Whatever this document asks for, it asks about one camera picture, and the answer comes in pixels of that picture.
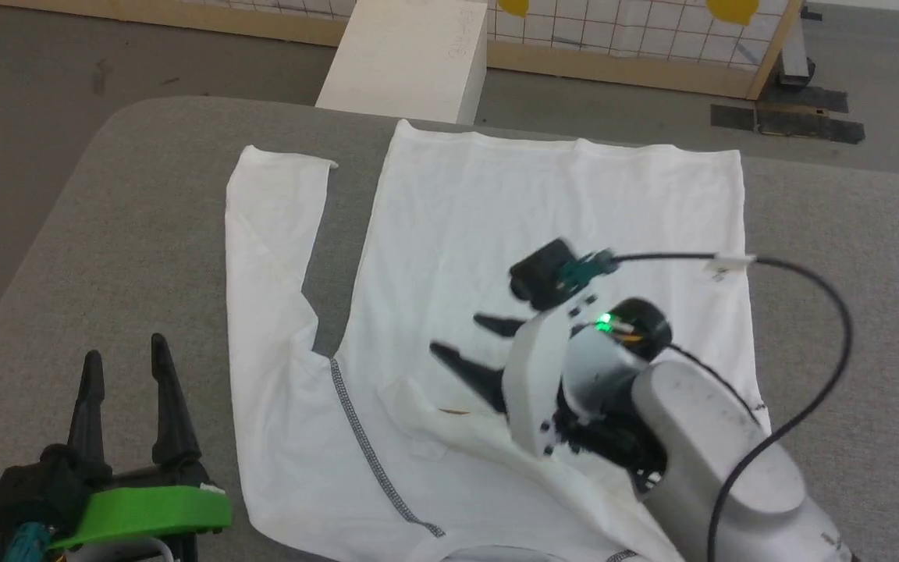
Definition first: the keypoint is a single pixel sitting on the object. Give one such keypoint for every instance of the long dark floor tape patch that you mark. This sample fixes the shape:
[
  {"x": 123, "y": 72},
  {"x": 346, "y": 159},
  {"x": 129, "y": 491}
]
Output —
[{"x": 808, "y": 126}]

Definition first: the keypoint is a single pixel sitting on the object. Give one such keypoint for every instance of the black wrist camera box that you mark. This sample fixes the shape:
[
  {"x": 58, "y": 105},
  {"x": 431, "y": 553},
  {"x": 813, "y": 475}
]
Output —
[
  {"x": 547, "y": 273},
  {"x": 44, "y": 488}
]

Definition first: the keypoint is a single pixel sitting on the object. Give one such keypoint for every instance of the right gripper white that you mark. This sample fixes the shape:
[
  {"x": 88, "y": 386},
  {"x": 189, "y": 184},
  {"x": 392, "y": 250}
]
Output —
[{"x": 543, "y": 375}]

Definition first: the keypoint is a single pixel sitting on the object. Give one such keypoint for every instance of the grey fabric sofa surface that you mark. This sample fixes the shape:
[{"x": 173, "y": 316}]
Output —
[{"x": 106, "y": 273}]

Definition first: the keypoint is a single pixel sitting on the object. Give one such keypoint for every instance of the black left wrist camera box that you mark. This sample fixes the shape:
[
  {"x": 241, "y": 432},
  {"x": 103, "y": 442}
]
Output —
[{"x": 44, "y": 488}]

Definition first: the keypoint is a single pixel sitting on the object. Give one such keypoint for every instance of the lemon print grid screen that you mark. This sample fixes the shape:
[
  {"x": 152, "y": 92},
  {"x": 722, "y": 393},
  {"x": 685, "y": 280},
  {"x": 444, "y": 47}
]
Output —
[{"x": 637, "y": 31}]

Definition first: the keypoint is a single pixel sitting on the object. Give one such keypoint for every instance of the white rectangular box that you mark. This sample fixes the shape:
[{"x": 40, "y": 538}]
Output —
[{"x": 403, "y": 55}]

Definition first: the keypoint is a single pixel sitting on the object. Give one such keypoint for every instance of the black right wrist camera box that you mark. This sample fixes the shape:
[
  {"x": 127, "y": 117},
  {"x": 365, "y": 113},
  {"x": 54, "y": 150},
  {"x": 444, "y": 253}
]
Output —
[{"x": 547, "y": 273}]

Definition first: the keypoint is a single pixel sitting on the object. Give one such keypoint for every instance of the small black floor tape patch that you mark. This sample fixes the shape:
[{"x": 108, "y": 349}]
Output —
[{"x": 733, "y": 117}]

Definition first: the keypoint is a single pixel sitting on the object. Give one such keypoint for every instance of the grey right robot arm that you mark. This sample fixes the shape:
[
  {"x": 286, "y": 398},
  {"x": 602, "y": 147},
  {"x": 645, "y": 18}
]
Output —
[{"x": 699, "y": 437}]

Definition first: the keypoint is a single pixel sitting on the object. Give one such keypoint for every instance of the grey screen stand foot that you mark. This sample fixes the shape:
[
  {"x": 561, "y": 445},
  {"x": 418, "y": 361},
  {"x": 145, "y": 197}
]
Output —
[{"x": 797, "y": 47}]

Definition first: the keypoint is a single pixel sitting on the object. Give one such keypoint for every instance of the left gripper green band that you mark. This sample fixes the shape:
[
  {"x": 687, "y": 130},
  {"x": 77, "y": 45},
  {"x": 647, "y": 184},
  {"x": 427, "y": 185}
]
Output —
[{"x": 145, "y": 507}]

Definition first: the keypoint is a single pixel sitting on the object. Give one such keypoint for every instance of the white long-sleeve garment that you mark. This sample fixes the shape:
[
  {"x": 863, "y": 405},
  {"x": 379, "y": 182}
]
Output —
[{"x": 457, "y": 234}]

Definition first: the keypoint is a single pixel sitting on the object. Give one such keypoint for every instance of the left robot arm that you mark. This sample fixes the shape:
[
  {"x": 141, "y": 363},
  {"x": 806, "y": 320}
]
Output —
[{"x": 133, "y": 553}]

